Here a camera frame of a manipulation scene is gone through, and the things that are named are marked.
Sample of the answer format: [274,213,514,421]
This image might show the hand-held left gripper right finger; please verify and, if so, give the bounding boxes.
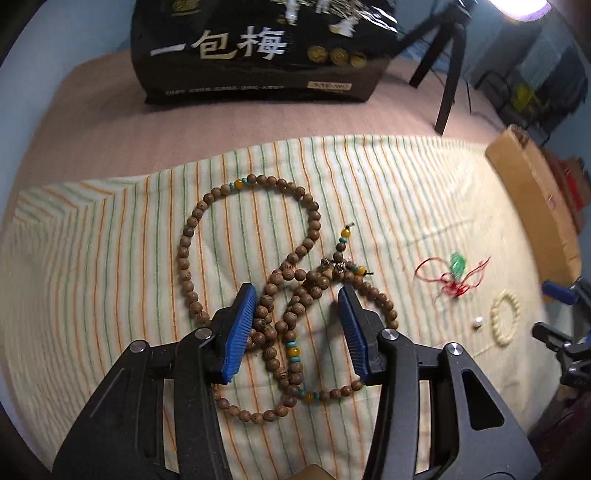
[337,285,542,480]

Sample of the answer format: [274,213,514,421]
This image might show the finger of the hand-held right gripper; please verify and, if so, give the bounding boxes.
[542,276,591,307]
[531,320,591,370]

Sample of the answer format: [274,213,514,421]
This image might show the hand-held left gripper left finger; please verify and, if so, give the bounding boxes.
[52,283,257,480]

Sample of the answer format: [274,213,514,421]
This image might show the brown wooden bead necklace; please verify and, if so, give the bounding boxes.
[178,174,399,423]

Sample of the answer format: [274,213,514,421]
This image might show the brown cardboard box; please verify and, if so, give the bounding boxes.
[485,124,583,303]

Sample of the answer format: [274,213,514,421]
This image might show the striped cloth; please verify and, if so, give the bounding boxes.
[0,134,561,480]

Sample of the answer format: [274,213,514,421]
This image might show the black tripod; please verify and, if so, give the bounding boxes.
[398,0,476,136]

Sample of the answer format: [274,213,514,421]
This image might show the black printed bag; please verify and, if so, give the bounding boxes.
[130,0,400,106]

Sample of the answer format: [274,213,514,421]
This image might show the cream bead bracelet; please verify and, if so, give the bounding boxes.
[490,289,523,347]

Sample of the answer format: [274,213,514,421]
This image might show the red cord green pendant necklace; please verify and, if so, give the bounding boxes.
[414,252,492,304]

